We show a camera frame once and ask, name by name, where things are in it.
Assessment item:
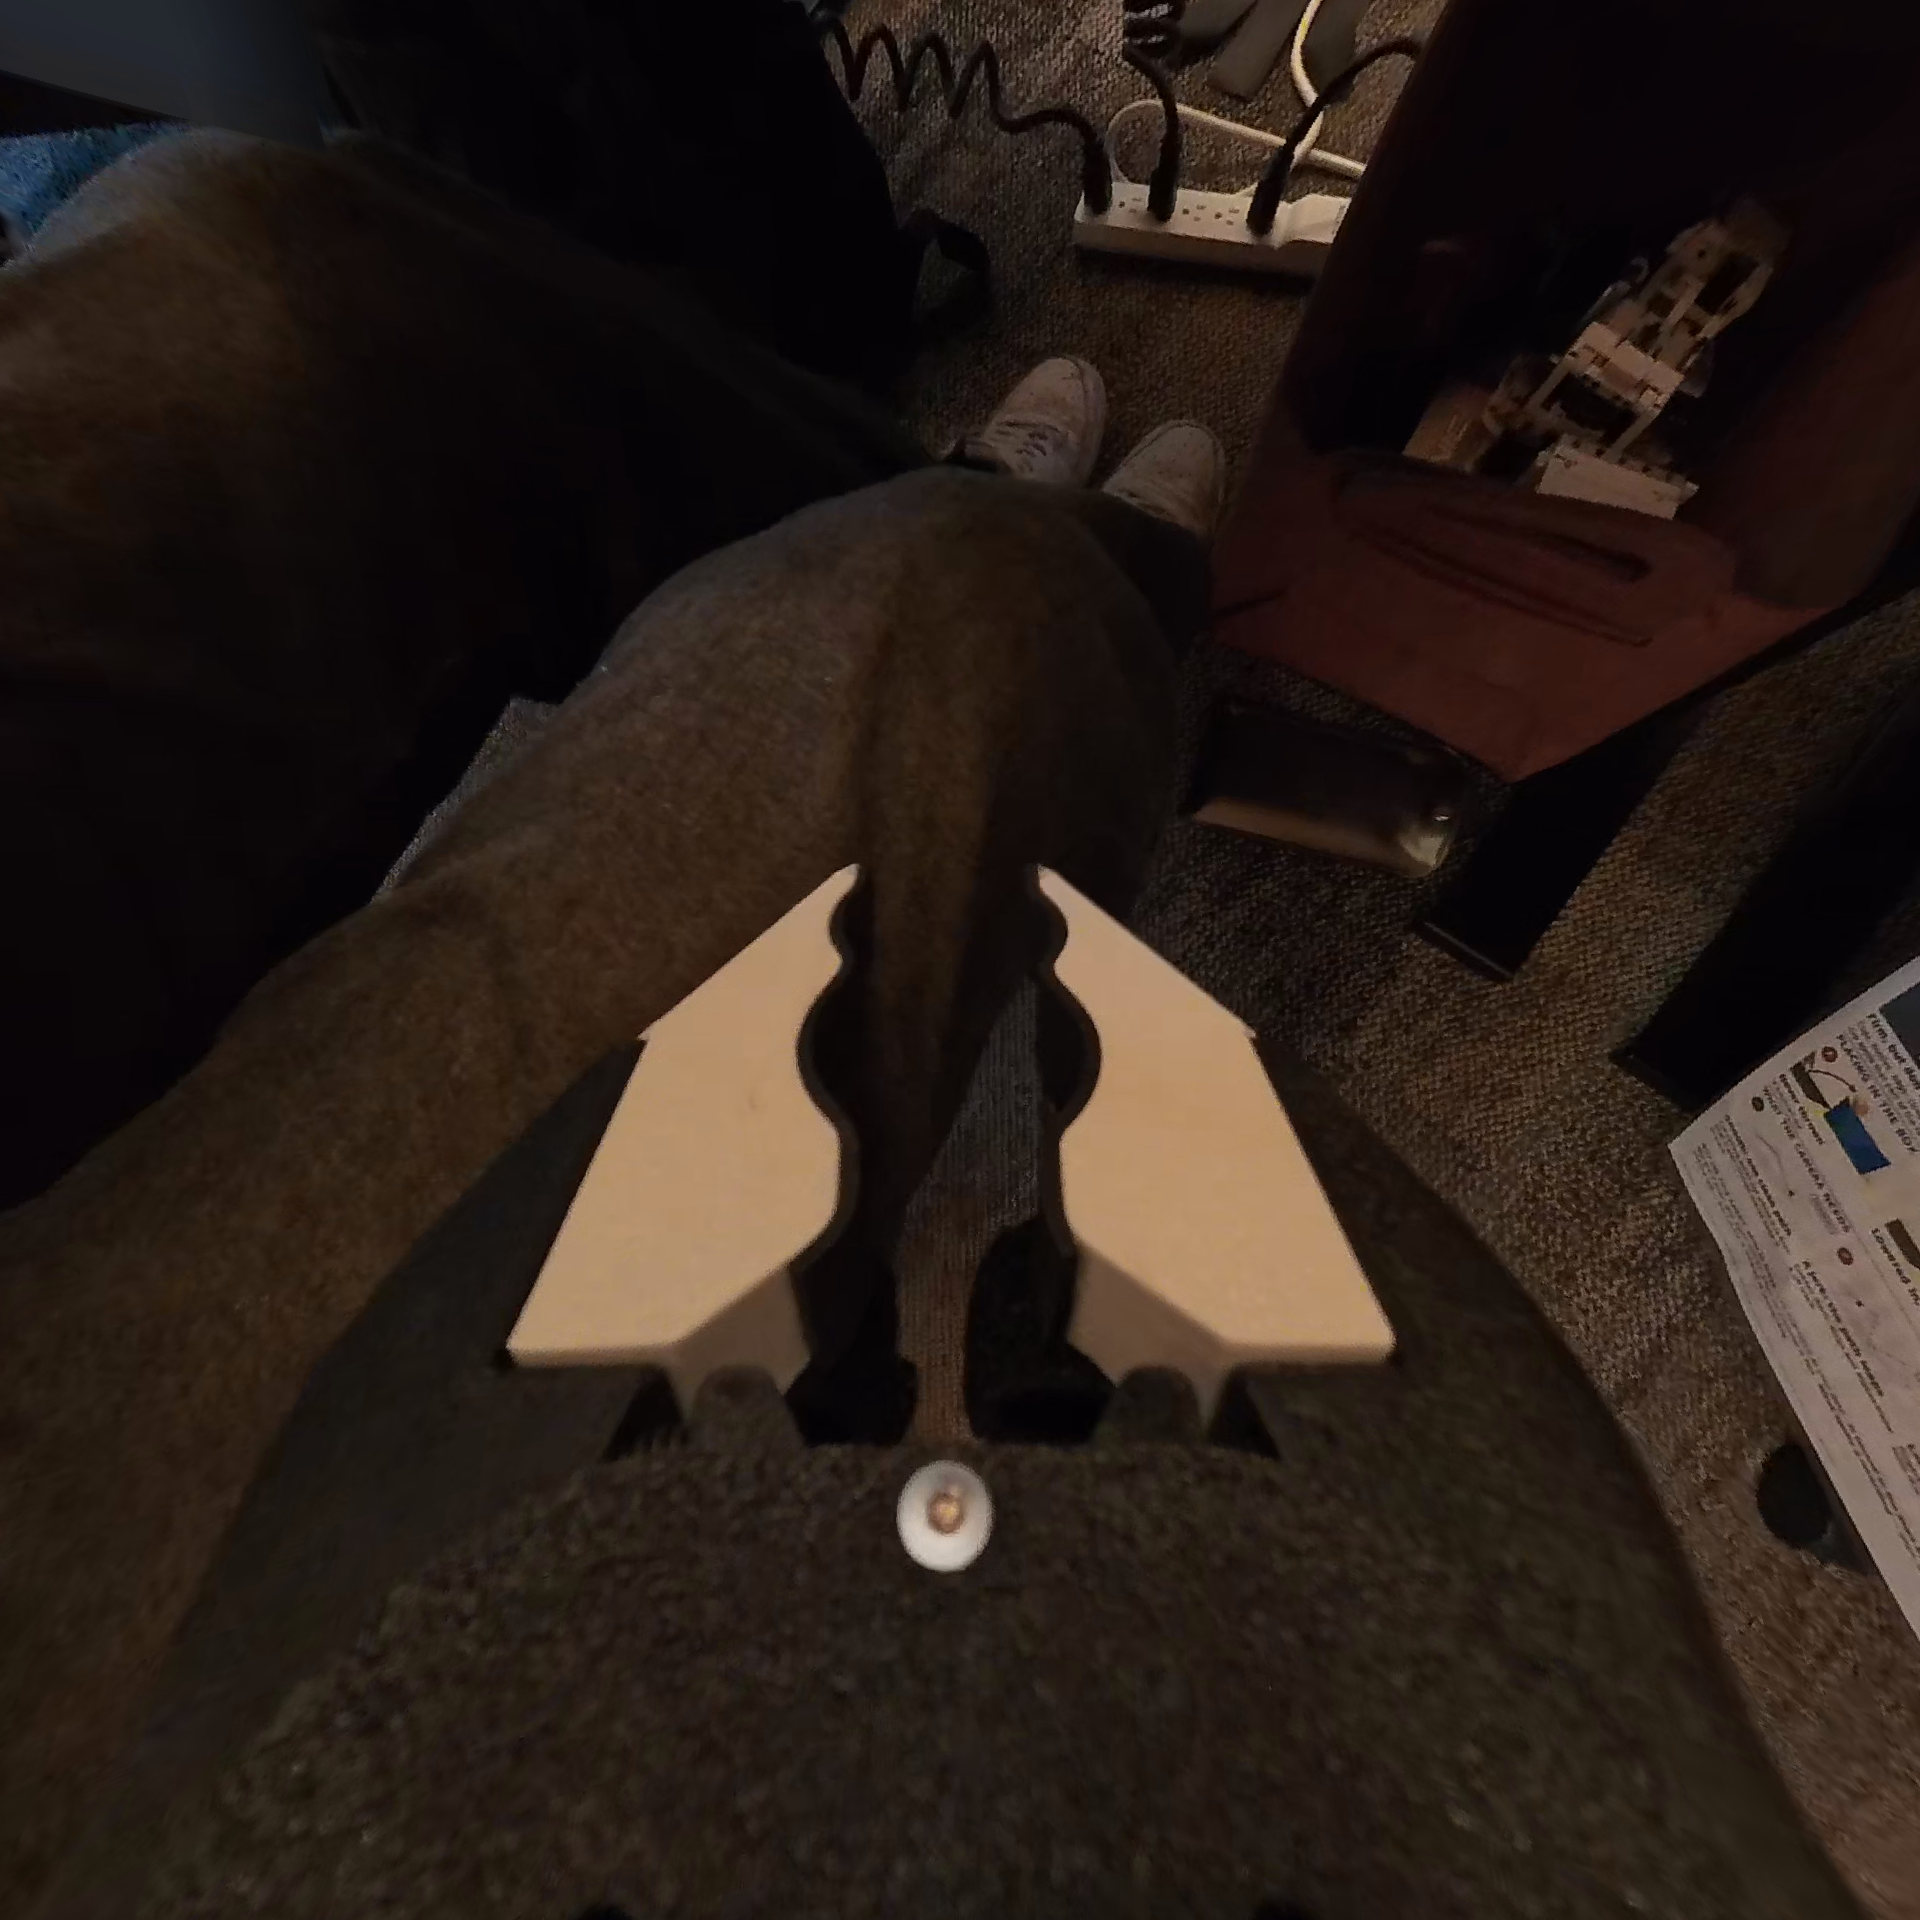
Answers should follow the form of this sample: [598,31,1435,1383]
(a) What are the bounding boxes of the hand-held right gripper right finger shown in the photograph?
[965,866,1398,1450]

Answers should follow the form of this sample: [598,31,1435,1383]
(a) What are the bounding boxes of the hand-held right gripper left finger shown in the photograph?
[505,865,919,1450]

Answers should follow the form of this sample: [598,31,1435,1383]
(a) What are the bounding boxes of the black desk leg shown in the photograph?
[1415,601,1920,984]
[1611,705,1920,1112]

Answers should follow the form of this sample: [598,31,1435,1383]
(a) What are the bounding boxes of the dark flat case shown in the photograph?
[1191,697,1463,880]

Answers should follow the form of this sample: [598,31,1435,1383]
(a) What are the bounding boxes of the person's dark trousers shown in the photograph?
[0,126,1217,1920]

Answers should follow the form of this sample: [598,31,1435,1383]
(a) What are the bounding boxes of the printed leaflet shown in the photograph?
[1667,956,1920,1620]

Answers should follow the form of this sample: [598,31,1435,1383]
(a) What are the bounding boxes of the dark red storage bin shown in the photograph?
[1205,0,1920,783]

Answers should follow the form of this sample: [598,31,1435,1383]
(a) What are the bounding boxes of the black round foot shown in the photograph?
[1753,1437,1877,1575]

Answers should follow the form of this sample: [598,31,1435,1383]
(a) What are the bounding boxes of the white shoe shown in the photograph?
[1102,421,1227,540]
[951,356,1111,487]

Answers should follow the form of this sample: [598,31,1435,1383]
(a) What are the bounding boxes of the white brick model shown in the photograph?
[1402,194,1794,524]

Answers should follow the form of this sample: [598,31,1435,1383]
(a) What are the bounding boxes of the white power strip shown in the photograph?
[1072,180,1348,280]

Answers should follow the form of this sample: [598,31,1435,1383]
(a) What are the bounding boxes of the black bag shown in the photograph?
[321,0,992,409]

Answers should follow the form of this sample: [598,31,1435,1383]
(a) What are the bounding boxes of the black power cable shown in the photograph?
[1252,36,1423,242]
[1122,0,1194,212]

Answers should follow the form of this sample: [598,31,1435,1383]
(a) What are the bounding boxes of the coiled black cable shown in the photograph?
[822,0,1119,212]

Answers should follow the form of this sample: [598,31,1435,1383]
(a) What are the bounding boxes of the white cable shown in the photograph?
[1109,0,1368,182]

